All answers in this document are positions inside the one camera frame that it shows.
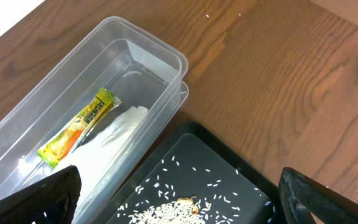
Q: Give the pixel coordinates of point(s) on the black food waste tray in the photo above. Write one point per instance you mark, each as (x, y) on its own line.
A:
(191, 140)

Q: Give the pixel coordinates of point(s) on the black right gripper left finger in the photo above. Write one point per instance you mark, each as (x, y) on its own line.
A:
(50, 200)

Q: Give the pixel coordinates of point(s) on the white tissue paper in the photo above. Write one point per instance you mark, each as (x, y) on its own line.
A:
(92, 158)

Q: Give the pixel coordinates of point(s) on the green orange snack wrapper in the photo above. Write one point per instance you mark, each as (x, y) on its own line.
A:
(68, 138)

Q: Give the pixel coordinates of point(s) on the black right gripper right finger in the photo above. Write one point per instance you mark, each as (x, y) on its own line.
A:
(303, 198)

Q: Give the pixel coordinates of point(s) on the pile of rice scraps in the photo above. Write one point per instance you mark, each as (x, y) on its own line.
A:
(204, 189)

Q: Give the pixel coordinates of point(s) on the clear plastic waste bin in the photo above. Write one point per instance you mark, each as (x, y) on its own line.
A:
(137, 67)

